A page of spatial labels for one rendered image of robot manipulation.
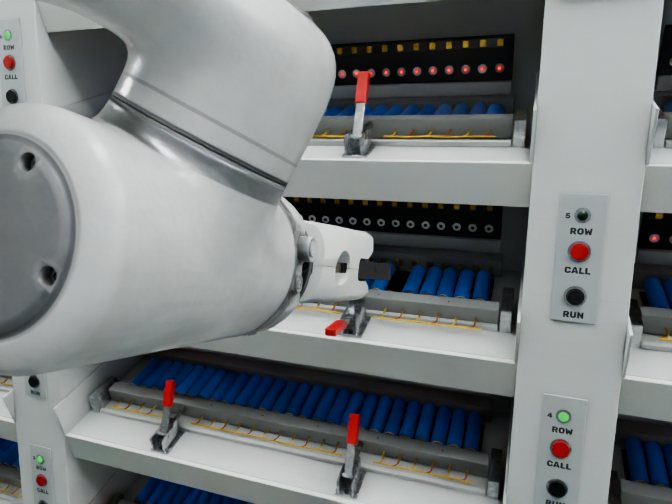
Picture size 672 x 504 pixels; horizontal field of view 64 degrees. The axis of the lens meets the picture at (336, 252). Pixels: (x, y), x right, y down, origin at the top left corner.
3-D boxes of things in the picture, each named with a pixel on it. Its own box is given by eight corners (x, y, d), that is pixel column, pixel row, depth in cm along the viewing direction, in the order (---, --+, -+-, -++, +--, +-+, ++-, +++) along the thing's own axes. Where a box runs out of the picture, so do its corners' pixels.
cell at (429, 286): (426, 267, 69) (416, 293, 64) (440, 265, 68) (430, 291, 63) (430, 279, 70) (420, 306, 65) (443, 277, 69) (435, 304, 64)
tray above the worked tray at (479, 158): (529, 207, 53) (540, 60, 46) (56, 187, 73) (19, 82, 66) (533, 146, 69) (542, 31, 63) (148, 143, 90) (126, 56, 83)
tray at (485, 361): (514, 398, 56) (520, 322, 52) (65, 327, 76) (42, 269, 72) (522, 296, 72) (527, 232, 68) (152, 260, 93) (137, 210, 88)
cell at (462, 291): (458, 278, 69) (450, 306, 63) (462, 266, 68) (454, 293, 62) (472, 283, 68) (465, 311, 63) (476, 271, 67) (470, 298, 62)
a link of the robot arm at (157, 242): (204, 137, 29) (129, 287, 30) (-30, 24, 16) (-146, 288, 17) (333, 208, 26) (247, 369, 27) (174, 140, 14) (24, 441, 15)
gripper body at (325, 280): (332, 196, 29) (380, 220, 39) (170, 190, 32) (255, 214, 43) (321, 336, 28) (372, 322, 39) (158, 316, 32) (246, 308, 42)
